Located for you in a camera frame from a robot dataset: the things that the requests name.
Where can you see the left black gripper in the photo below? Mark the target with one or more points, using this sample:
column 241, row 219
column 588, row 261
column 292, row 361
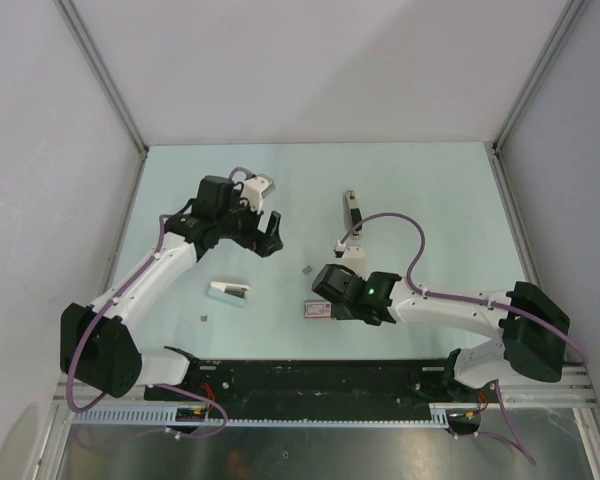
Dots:
column 264, row 244

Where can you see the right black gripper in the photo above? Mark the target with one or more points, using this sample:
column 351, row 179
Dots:
column 340, row 314

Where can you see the red white staple box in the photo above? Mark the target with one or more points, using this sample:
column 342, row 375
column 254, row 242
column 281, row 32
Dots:
column 317, row 309

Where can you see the light blue white stapler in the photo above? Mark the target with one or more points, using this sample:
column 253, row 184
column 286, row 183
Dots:
column 229, row 293

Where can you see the beige black stapler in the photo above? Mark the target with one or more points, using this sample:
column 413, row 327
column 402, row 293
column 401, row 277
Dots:
column 353, row 214

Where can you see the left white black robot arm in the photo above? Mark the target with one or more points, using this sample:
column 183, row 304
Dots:
column 97, row 345

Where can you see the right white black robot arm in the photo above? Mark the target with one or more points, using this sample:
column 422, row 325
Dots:
column 524, row 328

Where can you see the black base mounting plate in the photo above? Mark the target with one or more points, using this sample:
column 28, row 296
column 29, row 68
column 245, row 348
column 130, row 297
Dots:
column 325, row 390

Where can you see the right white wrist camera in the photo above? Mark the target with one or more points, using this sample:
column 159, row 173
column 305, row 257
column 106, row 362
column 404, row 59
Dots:
column 352, row 257

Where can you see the aluminium front rail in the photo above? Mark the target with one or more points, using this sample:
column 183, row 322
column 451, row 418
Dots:
column 575, row 390

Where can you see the left aluminium frame post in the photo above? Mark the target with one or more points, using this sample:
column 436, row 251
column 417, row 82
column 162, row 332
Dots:
column 94, row 59

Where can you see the aluminium frame post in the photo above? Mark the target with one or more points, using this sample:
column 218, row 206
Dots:
column 94, row 59
column 548, row 55

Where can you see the right aluminium frame post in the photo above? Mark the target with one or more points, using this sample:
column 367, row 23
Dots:
column 548, row 55

